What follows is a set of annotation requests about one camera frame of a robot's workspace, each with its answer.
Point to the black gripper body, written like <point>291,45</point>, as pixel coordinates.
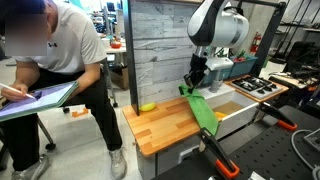
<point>197,68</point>

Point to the green towel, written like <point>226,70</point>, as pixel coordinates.
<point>203,111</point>

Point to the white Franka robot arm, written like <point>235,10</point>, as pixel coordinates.
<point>220,26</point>

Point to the grey faucet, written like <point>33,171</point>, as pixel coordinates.
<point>216,83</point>

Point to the toy radish with leaves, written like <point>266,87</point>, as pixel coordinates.
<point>240,57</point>
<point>221,52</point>

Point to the blue planter bin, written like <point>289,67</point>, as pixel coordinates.
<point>243,68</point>
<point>228,73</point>

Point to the yellow toy corn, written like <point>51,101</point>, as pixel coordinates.
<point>220,115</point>

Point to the grey wood backsplash panel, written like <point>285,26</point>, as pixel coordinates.
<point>163,50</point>

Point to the yellow toy lemon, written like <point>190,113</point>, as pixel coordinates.
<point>147,107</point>

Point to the white sink basin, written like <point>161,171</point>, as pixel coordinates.
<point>240,117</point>

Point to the toy stove top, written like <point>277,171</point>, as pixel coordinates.
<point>256,87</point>

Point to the red fire extinguisher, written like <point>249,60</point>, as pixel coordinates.
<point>256,41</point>

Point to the black orange clamp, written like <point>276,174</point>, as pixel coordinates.
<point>216,150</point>
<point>276,116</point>

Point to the cardboard box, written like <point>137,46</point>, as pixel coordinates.
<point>120,77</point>

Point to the grey cabinet base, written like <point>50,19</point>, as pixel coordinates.
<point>166,160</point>

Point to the white background table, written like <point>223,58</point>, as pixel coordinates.
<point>115,50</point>

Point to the red bowl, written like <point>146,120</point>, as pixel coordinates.
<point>116,45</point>

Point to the orange floor block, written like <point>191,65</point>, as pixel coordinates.
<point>80,112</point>

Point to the person in white shirt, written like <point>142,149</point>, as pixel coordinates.
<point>73,43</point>

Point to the grey device box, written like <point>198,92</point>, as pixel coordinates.
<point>313,140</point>

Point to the tablet with green case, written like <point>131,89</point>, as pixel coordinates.
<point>43,98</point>

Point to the stool base with casters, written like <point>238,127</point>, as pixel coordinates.
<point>50,145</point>

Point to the white stylus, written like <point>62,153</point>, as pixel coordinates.
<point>13,89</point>

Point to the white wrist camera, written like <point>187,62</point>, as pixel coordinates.
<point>218,62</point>

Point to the black metal frame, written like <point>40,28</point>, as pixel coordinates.
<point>130,66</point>

